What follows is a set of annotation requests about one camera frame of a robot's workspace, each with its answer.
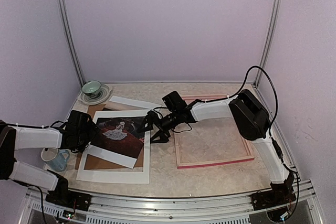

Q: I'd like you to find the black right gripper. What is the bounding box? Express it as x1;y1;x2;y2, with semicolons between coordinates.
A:
137;110;180;143

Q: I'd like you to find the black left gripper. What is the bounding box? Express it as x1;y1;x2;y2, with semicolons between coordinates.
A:
76;119;100;153

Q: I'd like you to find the dark photo with white figure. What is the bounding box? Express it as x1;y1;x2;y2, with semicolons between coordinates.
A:
88;110;148;168

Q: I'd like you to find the white mat board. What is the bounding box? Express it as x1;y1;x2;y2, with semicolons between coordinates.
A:
76;109;151;184
93;95;159;166

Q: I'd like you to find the pink wooden picture frame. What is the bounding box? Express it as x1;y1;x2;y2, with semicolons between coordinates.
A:
174;105;255;169

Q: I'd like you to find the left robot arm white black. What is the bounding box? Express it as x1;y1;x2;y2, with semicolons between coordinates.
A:
1;110;99;206

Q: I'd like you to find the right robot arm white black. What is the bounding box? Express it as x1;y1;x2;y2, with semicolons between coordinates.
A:
137;89;294;205

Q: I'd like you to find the brown backing board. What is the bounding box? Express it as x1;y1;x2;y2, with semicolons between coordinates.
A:
84;104;144;170

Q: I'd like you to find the white and blue mug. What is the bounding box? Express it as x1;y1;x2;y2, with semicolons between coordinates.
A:
40;148;70;172

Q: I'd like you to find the green ceramic bowl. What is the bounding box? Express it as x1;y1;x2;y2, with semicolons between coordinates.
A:
81;81;102;98

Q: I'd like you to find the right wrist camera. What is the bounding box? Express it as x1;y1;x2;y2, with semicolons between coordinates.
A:
148;110;162;120

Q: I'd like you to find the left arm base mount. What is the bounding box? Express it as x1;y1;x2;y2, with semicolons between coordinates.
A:
46;177;92;211

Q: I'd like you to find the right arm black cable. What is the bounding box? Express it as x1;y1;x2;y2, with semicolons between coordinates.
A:
152;66;301;217

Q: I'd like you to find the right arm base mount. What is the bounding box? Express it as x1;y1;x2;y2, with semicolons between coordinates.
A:
251;179;296;211

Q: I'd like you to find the left aluminium corner post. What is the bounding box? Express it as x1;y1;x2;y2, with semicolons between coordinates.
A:
57;0;85;87

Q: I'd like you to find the aluminium corner post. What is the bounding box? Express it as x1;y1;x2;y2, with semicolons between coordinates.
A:
253;0;286;86
57;0;85;87

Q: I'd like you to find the aluminium front rail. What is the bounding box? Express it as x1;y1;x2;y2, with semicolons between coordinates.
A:
18;180;325;223

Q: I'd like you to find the right aluminium corner post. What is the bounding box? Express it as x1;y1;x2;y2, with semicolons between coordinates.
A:
253;0;286;86

